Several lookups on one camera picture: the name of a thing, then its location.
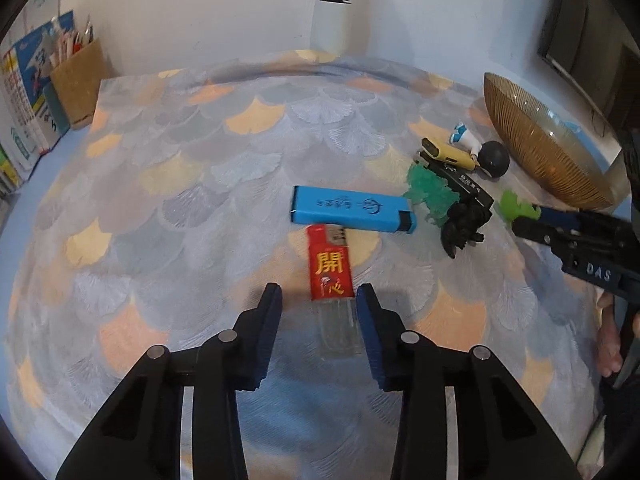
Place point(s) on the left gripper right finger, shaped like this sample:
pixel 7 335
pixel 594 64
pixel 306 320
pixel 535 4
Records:
pixel 456 404

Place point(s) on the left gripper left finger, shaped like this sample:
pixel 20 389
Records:
pixel 136 432

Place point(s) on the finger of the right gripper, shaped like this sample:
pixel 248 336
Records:
pixel 555 214
pixel 547 231

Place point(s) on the light green translucent figurine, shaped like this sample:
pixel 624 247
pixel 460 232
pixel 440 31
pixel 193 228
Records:
pixel 513 206

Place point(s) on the black ball toy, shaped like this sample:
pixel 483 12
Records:
pixel 494 159

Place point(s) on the black rectangular box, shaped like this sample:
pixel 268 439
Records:
pixel 456 179

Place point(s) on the dark green translucent figurine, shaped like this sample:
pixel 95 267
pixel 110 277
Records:
pixel 427 188

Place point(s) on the yellow rectangular device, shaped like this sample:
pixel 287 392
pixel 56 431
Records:
pixel 438 150

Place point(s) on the blue rectangular box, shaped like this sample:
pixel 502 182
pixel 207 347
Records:
pixel 352 210

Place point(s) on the red lighter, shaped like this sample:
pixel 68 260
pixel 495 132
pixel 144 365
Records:
pixel 332 290

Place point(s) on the black dragon figurine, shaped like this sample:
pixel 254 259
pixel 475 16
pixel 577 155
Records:
pixel 462 227

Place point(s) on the person right hand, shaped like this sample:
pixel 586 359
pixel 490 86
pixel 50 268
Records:
pixel 609 359

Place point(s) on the amber ribbed glass bowl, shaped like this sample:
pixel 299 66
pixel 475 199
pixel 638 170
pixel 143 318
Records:
pixel 549 151

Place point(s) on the black monitor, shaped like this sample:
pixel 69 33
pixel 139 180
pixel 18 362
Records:
pixel 594 46

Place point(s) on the fan pattern table mat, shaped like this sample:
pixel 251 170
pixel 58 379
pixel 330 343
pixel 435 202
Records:
pixel 168 217

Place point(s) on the white desk lamp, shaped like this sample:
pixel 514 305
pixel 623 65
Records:
pixel 340 26

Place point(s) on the stack of books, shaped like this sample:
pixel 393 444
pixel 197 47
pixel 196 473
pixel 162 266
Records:
pixel 32 117

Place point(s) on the cardboard pen holder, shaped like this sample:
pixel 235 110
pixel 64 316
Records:
pixel 77 83

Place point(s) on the pens in holder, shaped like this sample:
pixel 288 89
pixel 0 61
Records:
pixel 67 42

